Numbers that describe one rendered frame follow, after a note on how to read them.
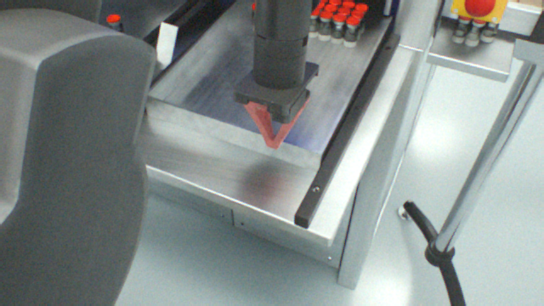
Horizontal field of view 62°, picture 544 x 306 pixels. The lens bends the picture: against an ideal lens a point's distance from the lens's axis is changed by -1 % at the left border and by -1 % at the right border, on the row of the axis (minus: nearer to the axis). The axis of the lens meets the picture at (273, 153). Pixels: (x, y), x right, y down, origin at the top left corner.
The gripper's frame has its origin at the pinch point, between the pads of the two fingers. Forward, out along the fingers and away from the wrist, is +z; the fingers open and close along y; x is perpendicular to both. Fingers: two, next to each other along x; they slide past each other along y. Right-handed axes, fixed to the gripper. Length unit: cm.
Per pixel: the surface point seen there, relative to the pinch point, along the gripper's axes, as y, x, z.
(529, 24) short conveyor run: 42, -28, -6
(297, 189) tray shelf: -2.5, -4.6, 4.0
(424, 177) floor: 100, -23, 76
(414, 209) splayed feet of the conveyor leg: 75, -22, 71
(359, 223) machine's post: 41, -9, 50
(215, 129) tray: 0.9, 8.6, 1.7
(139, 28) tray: 18.7, 33.7, -0.2
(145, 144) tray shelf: -3.6, 16.8, 4.0
